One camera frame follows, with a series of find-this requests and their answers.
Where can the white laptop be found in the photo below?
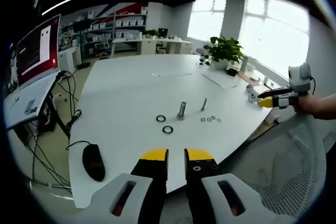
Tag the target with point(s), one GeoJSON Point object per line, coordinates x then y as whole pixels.
{"type": "Point", "coordinates": [36, 56]}

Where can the white drawer cabinet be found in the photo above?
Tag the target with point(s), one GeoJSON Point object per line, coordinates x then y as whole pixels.
{"type": "Point", "coordinates": [68, 60]}

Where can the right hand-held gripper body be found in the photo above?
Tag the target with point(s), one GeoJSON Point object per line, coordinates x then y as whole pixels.
{"type": "Point", "coordinates": [300, 81]}

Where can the white background desk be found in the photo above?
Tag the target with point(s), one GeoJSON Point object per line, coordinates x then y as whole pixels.
{"type": "Point", "coordinates": [157, 43]}

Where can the background office chair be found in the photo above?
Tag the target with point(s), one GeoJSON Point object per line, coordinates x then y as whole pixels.
{"type": "Point", "coordinates": [103, 48]}

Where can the small silver threaded stud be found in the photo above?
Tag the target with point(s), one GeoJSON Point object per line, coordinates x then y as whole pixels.
{"type": "Point", "coordinates": [203, 104]}

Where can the storage shelving with white bins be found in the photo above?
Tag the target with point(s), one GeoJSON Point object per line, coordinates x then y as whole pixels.
{"type": "Point", "coordinates": [118, 23]}

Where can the black background monitor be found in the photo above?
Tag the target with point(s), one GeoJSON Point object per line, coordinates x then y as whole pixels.
{"type": "Point", "coordinates": [162, 32]}

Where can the white game controller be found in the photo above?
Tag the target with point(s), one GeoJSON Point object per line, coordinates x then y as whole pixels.
{"type": "Point", "coordinates": [251, 94]}

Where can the grey mesh office chair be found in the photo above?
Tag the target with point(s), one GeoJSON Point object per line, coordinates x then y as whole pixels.
{"type": "Point", "coordinates": [288, 161]}

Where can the white paper sheet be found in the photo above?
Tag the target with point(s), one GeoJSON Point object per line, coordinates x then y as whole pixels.
{"type": "Point", "coordinates": [220, 79]}

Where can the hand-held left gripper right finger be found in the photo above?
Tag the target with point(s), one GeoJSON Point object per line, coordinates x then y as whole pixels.
{"type": "Point", "coordinates": [210, 190]}

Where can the small black object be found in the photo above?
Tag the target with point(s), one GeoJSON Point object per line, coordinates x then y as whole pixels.
{"type": "Point", "coordinates": [231, 72]}

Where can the green potted plant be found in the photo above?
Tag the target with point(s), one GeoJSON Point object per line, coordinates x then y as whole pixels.
{"type": "Point", "coordinates": [224, 49]}

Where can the large black washer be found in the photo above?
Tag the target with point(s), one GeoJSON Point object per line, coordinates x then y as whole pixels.
{"type": "Point", "coordinates": [160, 118]}
{"type": "Point", "coordinates": [163, 129]}

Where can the large silver threaded stud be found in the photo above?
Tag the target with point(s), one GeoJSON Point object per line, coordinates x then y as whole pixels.
{"type": "Point", "coordinates": [181, 110]}

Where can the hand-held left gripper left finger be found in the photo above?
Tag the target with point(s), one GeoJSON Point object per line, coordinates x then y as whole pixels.
{"type": "Point", "coordinates": [123, 192]}

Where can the person's right hand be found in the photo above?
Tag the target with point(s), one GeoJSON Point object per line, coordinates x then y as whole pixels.
{"type": "Point", "coordinates": [305, 105]}

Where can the black computer mouse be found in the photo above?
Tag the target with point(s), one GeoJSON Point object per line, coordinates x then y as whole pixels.
{"type": "Point", "coordinates": [94, 162]}

